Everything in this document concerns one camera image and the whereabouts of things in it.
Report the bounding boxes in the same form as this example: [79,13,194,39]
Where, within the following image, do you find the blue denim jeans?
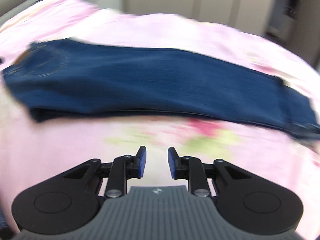
[3,39,319,140]

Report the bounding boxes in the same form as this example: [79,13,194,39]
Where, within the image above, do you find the pink floral bed cover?
[1,0,319,239]

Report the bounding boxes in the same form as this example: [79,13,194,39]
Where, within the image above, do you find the beige wardrobe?
[125,0,274,36]

